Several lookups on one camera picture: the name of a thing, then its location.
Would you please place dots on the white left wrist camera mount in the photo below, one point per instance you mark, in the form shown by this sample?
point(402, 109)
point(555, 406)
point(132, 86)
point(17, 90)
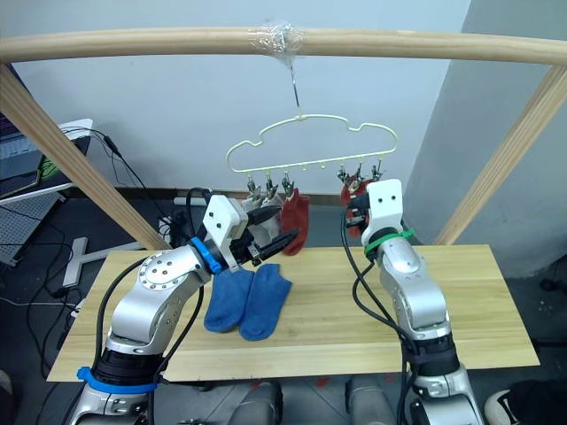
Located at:
point(221, 217)

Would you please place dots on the clear tape wrap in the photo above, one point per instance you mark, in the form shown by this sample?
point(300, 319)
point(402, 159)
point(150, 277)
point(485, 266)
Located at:
point(277, 40)

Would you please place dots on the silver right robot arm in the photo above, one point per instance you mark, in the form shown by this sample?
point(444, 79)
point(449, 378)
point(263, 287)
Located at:
point(407, 274)

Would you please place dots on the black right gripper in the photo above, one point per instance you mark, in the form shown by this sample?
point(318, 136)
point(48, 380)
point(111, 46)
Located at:
point(361, 203)

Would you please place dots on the white perforated board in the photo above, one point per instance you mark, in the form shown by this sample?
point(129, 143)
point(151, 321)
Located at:
point(26, 221)

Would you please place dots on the white plastic tube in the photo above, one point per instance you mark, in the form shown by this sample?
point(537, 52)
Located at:
point(181, 200)

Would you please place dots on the red sock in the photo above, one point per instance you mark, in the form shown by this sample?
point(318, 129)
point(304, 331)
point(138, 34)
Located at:
point(296, 217)
point(345, 195)

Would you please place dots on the dark grey rounded shape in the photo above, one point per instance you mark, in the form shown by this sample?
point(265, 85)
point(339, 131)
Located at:
point(257, 407)
point(367, 403)

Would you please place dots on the white box device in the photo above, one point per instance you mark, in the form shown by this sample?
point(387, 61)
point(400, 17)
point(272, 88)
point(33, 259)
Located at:
point(77, 126)

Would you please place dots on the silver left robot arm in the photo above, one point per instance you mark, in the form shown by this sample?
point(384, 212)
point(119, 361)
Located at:
point(150, 283)

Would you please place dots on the white T-shaped stand foot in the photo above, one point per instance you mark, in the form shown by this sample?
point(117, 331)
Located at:
point(77, 261)

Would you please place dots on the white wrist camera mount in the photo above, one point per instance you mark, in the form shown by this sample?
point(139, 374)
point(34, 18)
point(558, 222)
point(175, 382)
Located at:
point(221, 217)
point(385, 208)

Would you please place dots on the black power strip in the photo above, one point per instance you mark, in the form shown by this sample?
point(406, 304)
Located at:
point(177, 221)

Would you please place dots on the blue sock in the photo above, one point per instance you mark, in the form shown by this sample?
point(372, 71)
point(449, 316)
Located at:
point(223, 305)
point(266, 305)

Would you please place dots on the black and white shoe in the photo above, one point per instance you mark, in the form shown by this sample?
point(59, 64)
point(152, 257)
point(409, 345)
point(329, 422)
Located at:
point(536, 403)

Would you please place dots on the wooden hanging rod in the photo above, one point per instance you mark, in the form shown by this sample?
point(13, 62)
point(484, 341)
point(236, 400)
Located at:
point(133, 42)

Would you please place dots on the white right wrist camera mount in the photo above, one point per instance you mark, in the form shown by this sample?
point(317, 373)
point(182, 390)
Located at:
point(385, 208)

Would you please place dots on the white sock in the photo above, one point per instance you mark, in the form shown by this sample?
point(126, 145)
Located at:
point(250, 204)
point(271, 232)

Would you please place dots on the cream clip hanger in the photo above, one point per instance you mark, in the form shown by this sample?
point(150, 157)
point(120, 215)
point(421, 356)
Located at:
point(303, 117)

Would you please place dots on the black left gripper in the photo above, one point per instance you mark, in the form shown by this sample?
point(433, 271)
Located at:
point(246, 248)

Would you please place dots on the slanted wooden post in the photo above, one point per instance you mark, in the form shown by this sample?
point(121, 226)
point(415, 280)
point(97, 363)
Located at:
point(66, 150)
point(500, 155)

